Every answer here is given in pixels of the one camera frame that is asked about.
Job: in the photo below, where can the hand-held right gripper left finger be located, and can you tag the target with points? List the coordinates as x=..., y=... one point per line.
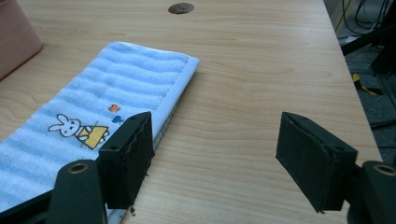
x=126, y=161

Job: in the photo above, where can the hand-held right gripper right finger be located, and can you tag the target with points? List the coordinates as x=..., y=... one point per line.
x=311, y=161

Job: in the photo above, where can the blue striped rabbit towel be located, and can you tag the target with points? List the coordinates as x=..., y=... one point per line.
x=102, y=102

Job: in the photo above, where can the yellow and black floor tape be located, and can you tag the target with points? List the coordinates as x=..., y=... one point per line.
x=362, y=85

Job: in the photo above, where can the black metal stand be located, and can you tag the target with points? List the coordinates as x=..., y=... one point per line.
x=373, y=40

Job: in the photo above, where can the brown cardboard box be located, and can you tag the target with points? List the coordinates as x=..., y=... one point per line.
x=15, y=37

